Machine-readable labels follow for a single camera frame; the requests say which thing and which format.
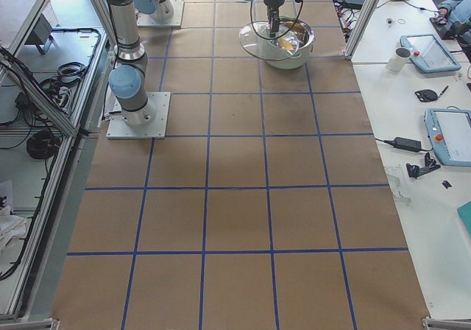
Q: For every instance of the glass pot lid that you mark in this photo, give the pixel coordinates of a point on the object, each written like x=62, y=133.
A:
x=254, y=39

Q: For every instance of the white cooking pot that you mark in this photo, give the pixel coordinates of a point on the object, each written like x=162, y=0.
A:
x=306, y=37

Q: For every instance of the white power strip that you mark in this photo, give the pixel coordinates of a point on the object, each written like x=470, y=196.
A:
x=346, y=16

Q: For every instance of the white mug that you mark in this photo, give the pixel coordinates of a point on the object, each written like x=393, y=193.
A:
x=400, y=57

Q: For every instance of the blue teach pendant far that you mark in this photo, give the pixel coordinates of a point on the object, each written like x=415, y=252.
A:
x=429, y=54

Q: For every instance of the blue teach pendant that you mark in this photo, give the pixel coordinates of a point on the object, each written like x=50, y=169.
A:
x=449, y=133
x=429, y=54

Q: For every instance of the black round pouch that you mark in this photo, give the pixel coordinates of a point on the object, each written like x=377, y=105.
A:
x=426, y=95

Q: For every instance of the black power adapter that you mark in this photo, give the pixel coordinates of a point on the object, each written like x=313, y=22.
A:
x=407, y=144

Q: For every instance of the brown grid table mat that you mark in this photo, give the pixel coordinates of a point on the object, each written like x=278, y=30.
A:
x=266, y=205

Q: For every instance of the blue teach pendant near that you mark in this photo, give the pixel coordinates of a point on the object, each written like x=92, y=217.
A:
x=449, y=133

